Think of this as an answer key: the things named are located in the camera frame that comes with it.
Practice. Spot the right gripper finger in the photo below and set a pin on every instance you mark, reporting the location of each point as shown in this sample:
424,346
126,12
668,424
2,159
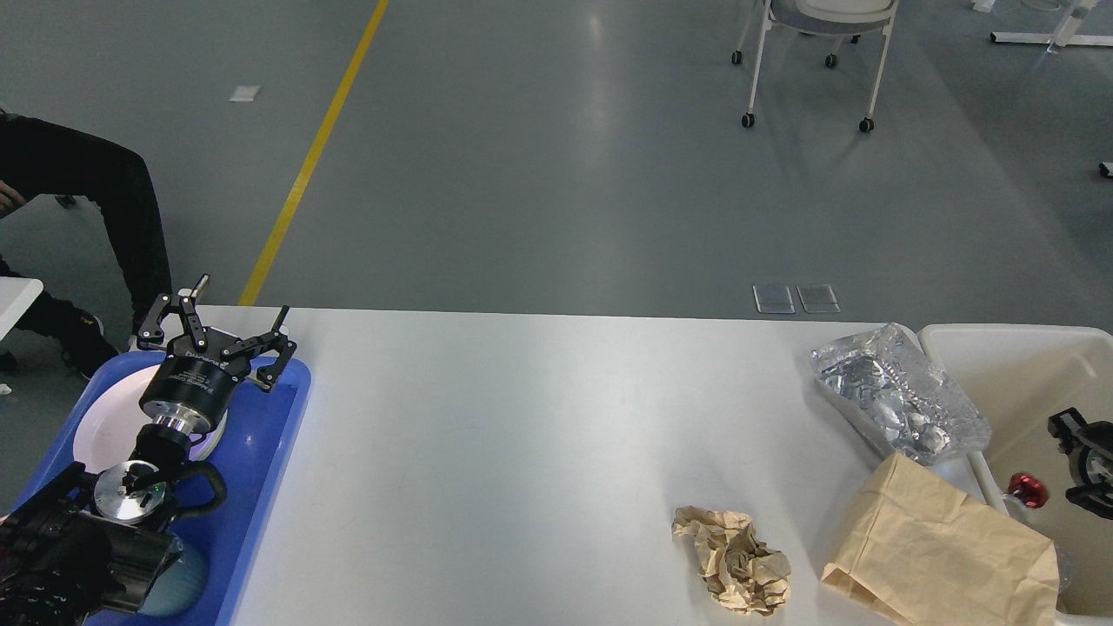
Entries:
1071,430
1093,497

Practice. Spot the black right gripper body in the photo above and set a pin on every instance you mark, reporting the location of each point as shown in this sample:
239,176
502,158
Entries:
1094,466

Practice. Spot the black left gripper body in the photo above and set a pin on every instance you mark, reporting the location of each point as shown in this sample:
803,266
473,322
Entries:
194,389

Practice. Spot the crushed red soda can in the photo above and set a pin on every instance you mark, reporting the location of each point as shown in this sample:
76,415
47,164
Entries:
1026,491

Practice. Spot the pink plate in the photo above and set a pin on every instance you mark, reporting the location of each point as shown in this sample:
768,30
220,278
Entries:
114,427

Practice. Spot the brown paper bag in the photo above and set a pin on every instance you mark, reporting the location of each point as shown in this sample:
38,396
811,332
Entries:
920,551

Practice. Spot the dark green mug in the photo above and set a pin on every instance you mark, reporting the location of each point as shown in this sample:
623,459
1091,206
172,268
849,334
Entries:
180,586

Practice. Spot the brown paper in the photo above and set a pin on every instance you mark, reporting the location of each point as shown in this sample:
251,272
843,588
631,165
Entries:
741,572

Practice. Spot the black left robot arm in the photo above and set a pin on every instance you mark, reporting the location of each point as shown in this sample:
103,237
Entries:
109,540

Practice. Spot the person hand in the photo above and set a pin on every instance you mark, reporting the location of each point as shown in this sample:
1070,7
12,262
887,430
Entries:
10,200

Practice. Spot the black sneaker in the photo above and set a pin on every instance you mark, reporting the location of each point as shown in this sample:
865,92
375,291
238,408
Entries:
84,349

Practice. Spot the white plastic bin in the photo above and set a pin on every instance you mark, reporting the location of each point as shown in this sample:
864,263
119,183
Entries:
1018,376

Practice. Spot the blue plastic tray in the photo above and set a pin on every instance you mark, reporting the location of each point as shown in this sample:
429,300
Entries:
252,456

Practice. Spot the clear plastic bag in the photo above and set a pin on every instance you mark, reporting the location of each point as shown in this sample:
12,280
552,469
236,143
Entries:
897,399

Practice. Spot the white paper scrap on floor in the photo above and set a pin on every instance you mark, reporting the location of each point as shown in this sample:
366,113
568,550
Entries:
245,93

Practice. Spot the white stand base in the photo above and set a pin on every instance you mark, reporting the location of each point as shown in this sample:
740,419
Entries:
1066,33

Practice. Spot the white office chair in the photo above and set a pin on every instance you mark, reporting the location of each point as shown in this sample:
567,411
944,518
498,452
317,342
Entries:
837,20

